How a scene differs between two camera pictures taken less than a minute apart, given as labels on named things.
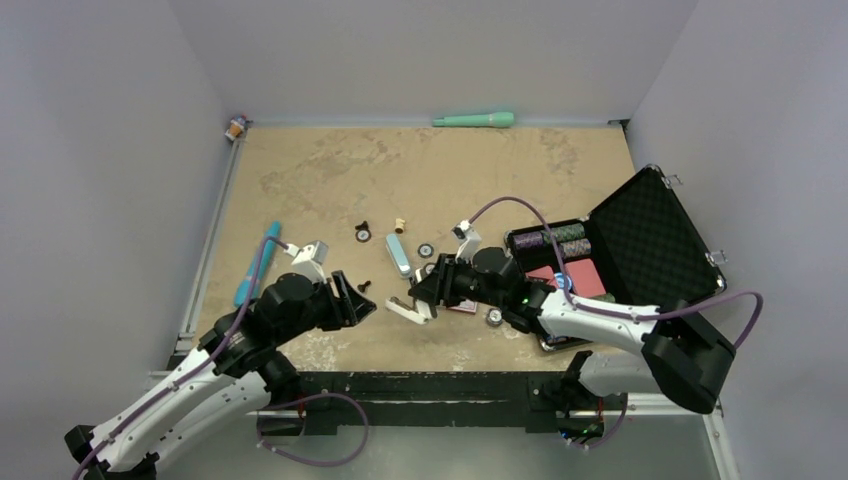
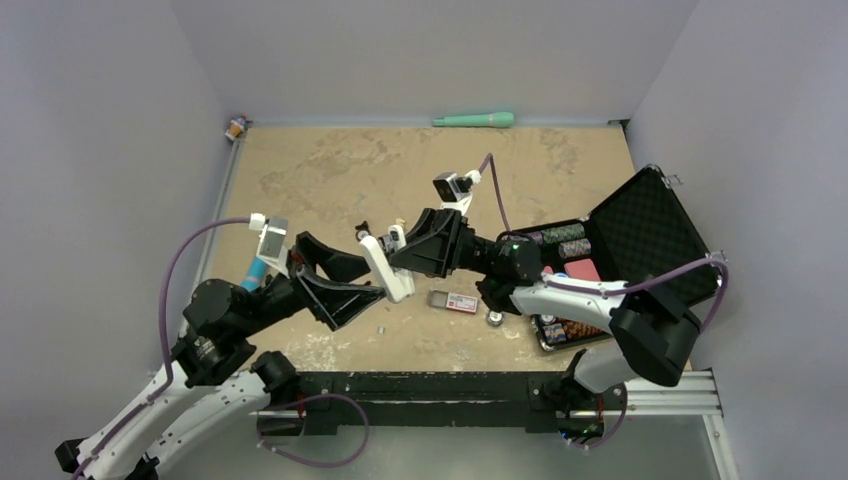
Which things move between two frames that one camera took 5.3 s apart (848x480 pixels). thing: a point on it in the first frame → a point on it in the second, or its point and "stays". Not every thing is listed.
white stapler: x=419 y=311 → x=398 y=285
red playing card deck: x=583 y=277 stays
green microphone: x=498 y=119 stays
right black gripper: x=439 y=285 → x=435 y=242
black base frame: x=557 y=403 stays
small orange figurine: x=238 y=125 stays
